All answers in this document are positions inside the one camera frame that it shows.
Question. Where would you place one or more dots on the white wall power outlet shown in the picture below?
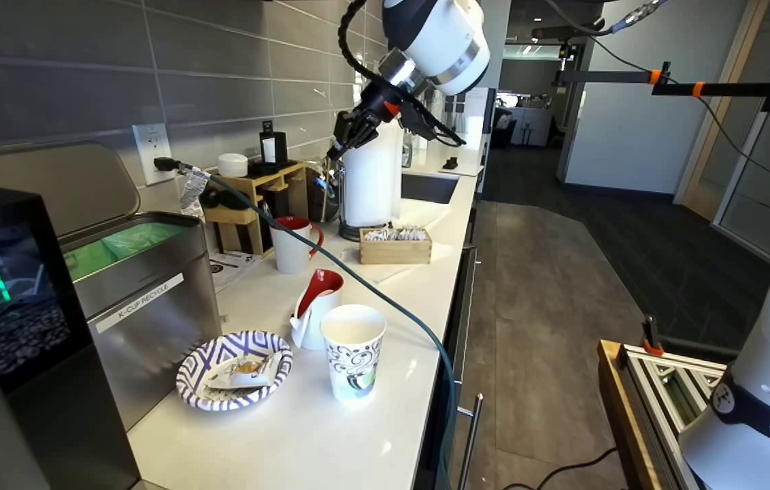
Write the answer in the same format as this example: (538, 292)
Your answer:
(149, 140)

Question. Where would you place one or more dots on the wooden countertop organizer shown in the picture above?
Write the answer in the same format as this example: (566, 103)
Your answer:
(261, 195)

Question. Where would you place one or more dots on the aluminium frame with wooden side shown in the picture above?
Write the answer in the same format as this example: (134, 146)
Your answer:
(655, 400)

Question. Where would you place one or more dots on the small white jar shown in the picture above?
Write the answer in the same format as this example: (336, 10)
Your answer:
(232, 168)

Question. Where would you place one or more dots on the brown white packet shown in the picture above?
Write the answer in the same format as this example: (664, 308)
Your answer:
(242, 371)

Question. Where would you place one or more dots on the printed paper leaflet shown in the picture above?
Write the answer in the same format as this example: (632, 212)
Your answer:
(232, 263)

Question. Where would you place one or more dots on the black bottle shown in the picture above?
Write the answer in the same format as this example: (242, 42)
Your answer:
(273, 146)

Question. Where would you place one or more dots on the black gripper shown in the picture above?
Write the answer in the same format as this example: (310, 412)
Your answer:
(370, 110)

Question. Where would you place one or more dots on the patterned white paper cup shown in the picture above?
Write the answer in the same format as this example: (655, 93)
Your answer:
(353, 357)

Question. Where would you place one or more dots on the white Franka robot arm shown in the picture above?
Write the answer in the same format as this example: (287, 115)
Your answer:
(439, 42)

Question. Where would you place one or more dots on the black pole with orange clips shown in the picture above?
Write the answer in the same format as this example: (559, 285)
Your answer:
(719, 88)

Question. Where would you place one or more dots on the large white mug red interior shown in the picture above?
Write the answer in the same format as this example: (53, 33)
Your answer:
(292, 248)

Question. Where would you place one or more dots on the black coffee machine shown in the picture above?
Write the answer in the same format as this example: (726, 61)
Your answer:
(30, 382)

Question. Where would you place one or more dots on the dark base cabinet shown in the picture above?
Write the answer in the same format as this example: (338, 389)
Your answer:
(455, 364)

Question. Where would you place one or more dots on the small white mug red interior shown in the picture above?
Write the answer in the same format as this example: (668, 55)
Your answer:
(315, 315)

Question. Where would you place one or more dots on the blue white patterned plate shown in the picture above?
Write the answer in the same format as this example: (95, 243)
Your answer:
(196, 385)

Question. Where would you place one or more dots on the dark rectangular sink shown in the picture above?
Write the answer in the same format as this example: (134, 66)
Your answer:
(428, 190)

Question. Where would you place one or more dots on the wooden box of sugar packets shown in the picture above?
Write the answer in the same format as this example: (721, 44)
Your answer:
(394, 247)

